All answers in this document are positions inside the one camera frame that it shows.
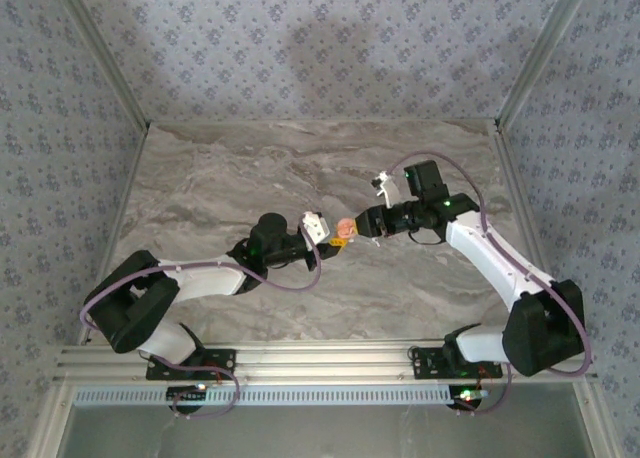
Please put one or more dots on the black controller board with LED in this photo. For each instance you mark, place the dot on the black controller board with LED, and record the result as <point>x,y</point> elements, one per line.
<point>467,399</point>
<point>187,397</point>

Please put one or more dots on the aluminium side rail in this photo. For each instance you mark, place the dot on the aluminium side rail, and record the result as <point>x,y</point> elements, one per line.
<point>526,203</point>

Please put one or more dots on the grey metal panel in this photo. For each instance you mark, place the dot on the grey metal panel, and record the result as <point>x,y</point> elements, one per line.
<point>320,433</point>

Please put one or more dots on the long aluminium base rail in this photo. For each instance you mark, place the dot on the long aluminium base rail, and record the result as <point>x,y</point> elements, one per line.
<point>325,363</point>

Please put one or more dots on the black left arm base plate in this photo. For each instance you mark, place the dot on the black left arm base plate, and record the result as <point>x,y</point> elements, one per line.
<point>227,359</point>

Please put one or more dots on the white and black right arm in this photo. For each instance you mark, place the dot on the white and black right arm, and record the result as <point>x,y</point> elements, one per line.
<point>500,263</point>

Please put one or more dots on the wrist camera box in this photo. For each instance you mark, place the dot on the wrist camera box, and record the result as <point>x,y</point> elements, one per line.
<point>315,228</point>
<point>387,190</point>

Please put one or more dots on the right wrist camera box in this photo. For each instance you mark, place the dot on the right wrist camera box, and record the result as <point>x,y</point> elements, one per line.
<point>387,190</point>

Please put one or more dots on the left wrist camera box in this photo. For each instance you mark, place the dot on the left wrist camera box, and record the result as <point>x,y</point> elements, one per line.
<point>315,228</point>

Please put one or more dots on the aluminium frame post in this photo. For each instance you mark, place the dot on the aluminium frame post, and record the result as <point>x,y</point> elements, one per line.
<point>104,53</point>
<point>540,53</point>

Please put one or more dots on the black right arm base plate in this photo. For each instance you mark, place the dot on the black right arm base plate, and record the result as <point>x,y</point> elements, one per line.
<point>422,365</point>

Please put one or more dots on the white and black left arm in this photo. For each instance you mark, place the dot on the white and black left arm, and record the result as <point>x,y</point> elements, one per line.
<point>200,278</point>

